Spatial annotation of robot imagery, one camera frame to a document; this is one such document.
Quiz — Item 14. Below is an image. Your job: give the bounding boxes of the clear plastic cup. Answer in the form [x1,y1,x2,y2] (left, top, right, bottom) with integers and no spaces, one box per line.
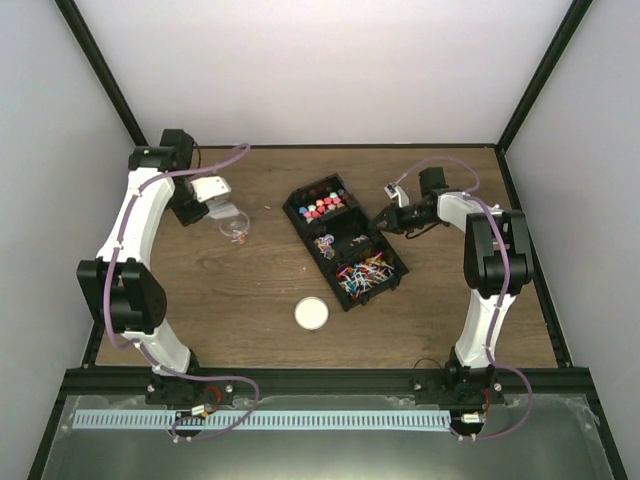
[218,210,250,245]

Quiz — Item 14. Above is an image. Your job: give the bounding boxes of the light blue slotted cable duct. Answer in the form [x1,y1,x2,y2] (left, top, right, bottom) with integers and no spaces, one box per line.
[72,409,451,432]

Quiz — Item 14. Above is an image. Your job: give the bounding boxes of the black three-compartment candy bin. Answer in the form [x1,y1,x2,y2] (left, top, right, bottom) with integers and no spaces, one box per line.
[283,174,409,311]

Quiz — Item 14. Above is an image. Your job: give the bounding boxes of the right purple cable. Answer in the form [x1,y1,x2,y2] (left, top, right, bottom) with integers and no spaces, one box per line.
[389,155,534,443]

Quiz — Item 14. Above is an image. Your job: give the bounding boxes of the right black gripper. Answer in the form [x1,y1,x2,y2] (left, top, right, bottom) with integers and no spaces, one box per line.
[369,202,437,235]

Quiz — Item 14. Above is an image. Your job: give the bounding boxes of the purple cable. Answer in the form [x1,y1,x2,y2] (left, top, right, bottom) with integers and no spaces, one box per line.
[101,143,261,444]
[389,155,534,443]

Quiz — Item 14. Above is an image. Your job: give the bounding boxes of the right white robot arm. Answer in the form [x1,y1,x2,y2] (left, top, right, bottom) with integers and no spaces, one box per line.
[371,167,534,403]

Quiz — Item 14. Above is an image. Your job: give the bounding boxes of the metal scoop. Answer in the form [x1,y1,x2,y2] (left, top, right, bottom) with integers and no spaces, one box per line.
[206,201,239,221]

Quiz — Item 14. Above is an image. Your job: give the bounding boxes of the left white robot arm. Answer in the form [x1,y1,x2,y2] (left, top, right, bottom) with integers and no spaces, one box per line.
[76,129,209,404]

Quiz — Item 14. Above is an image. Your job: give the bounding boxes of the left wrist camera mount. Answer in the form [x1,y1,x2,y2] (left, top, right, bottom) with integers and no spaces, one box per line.
[191,176,232,203]

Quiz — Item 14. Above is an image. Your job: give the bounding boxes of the white round lid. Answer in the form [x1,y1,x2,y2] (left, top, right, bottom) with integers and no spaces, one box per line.
[294,297,329,331]

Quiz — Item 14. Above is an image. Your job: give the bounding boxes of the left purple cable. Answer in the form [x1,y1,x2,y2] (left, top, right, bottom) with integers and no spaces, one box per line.
[101,143,261,444]

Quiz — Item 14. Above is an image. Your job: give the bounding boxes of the black front mounting rail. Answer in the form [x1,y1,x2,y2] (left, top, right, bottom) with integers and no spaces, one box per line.
[59,367,596,401]

